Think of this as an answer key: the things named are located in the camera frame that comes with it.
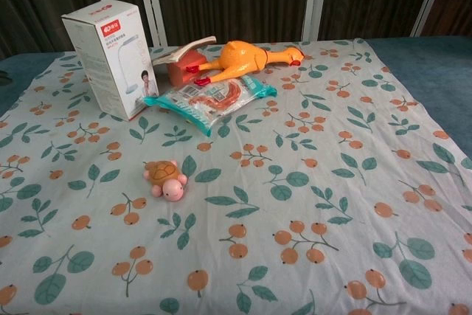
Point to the leaf and fruit print cloth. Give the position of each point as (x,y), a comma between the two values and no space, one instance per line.
(295,145)

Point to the yellow rubber chicken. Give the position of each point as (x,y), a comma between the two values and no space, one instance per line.
(236,62)

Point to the brown cardboard box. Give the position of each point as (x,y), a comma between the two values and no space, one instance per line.
(184,51)

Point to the white desk lamp box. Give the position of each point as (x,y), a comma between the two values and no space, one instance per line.
(110,64)

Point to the orange red toy block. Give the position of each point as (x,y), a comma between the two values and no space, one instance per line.
(180,69)

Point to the orange and pink small toy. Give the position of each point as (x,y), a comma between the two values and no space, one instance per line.
(164,176)

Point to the teal clear snack packet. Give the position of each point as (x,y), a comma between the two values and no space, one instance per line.
(210,103)

